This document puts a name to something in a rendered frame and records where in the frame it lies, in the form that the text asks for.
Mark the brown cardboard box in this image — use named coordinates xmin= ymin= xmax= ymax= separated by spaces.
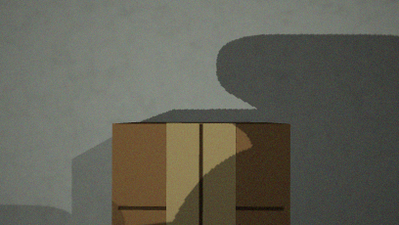
xmin=111 ymin=122 xmax=290 ymax=225

